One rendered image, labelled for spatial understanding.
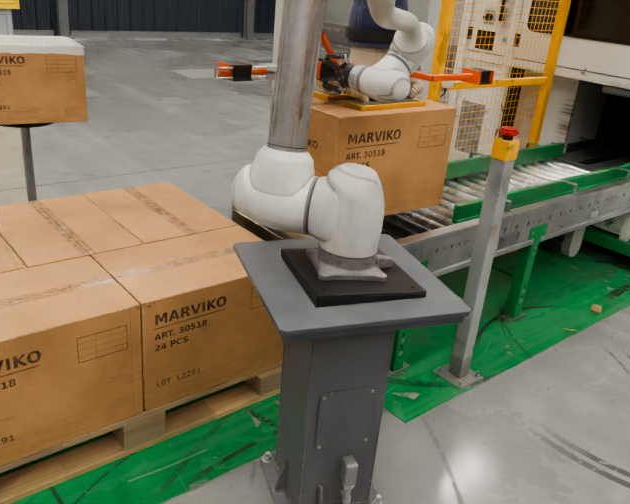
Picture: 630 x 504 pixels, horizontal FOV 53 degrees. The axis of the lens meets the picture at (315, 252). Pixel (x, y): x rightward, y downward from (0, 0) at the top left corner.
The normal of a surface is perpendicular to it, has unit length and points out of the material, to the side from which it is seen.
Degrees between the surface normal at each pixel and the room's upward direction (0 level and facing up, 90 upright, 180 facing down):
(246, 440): 0
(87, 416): 90
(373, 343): 90
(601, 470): 0
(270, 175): 79
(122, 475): 0
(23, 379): 90
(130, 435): 90
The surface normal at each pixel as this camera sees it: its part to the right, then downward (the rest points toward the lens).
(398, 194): 0.61, 0.36
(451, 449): 0.08, -0.91
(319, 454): 0.33, 0.41
